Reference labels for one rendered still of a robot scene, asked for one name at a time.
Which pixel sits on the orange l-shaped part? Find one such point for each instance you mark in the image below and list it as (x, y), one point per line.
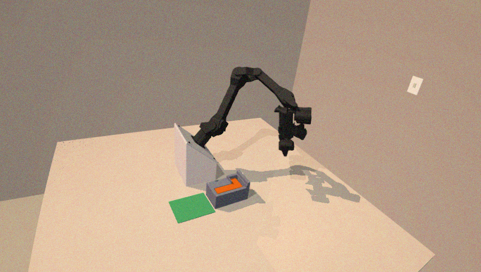
(235, 184)

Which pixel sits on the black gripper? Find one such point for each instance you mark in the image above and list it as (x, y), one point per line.
(285, 143)

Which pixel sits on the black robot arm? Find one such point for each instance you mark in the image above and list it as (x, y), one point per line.
(239, 76)

